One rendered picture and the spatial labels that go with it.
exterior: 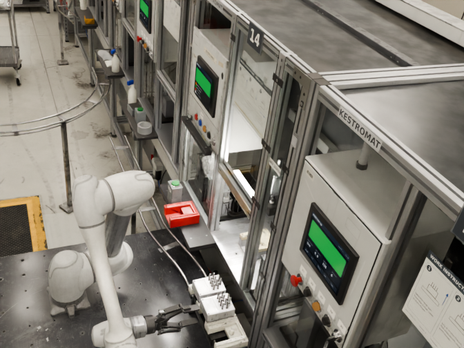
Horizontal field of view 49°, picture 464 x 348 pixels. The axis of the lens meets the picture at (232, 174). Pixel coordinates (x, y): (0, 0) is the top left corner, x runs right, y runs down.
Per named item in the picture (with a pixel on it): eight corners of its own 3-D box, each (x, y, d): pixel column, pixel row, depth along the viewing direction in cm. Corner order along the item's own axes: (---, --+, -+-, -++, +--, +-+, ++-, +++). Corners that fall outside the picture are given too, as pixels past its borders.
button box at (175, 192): (166, 197, 279) (167, 179, 272) (180, 195, 282) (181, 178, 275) (170, 206, 273) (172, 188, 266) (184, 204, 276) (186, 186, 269)
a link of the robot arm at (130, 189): (79, 261, 250) (120, 246, 262) (92, 289, 243) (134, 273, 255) (97, 169, 192) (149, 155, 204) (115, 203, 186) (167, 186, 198)
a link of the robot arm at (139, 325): (133, 330, 201) (148, 326, 203) (128, 312, 208) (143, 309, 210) (132, 344, 206) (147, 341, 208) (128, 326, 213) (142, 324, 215)
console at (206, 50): (182, 112, 265) (188, 25, 239) (233, 108, 276) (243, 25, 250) (210, 155, 235) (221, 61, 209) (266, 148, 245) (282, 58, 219)
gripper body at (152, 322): (146, 339, 209) (168, 334, 212) (147, 326, 204) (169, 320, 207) (142, 325, 214) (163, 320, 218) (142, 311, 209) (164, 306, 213)
